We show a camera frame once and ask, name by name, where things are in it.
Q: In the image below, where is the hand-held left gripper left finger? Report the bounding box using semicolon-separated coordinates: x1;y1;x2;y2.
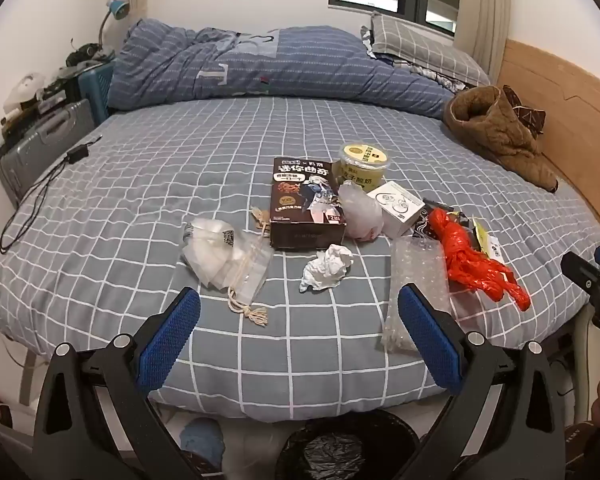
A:
32;287;203;480

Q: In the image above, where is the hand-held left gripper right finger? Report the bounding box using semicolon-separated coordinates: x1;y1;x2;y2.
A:
397;282;568;480

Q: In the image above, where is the bubble wrap bag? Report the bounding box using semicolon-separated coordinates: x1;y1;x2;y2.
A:
380;236;453;356

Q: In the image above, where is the yellow and white packet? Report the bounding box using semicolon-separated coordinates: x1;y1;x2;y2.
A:
467;217;508;263

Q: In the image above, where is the red plastic bag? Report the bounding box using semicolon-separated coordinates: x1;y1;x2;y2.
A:
427;208;532;313

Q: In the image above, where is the clear drawstring pouch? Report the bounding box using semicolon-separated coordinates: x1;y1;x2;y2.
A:
210;232;276;328

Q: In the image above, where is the black patterned packet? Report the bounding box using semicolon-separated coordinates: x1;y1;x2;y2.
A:
411;199;473;248

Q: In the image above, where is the white tissue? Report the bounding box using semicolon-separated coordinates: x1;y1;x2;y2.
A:
300;244;355;293

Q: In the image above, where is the trash bin with black liner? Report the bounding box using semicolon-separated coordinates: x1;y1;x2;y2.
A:
279;412;421;480

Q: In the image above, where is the clear plastic bag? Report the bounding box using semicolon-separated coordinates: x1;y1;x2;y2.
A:
339;180;385;241

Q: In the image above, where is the dark brown cookie box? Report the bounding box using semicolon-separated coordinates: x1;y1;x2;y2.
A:
269;155;348;251

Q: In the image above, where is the blue fuzzy slipper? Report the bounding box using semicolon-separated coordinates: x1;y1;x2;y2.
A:
180;417;226;466

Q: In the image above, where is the person's right leg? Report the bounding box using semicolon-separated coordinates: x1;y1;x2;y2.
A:
565;410;600;480

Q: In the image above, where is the small white box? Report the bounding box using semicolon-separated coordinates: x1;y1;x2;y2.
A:
367;180;426;239

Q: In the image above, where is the wooden headboard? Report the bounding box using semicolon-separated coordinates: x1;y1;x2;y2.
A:
495;39;600;238

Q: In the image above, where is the dark brown patterned cloth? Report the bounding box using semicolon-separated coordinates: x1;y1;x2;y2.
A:
502;85;547;136

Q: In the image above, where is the brown fleece jacket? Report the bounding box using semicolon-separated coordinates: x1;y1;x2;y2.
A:
442;85;560;192

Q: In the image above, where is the bed with grey checked sheet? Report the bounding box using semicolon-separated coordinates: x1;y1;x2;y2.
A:
0;95;600;418

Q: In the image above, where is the yellow yogurt cup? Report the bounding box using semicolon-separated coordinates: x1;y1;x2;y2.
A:
339;142;391;192

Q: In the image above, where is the plaid cloth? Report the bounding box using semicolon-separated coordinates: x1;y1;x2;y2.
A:
380;55;468;93

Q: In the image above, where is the grey suitcase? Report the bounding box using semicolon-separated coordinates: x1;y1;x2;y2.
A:
0;99;96;206

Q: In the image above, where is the teal suitcase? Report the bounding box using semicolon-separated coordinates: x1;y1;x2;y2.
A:
77;62;116;128

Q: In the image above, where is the grey checked pillow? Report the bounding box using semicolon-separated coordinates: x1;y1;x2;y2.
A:
361;11;491;88

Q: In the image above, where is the white rounded object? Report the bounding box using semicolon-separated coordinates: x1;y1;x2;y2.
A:
2;74;47;111

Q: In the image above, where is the blue striped quilt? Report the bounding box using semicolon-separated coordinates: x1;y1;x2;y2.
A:
107;19;456;121

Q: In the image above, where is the dark clutter pile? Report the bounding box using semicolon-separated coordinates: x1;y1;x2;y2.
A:
66;40;116;68

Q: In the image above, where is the blue desk lamp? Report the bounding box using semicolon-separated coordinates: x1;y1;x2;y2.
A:
97;0;131;53

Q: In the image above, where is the black charger cable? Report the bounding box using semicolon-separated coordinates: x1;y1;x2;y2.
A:
0;135;103;253

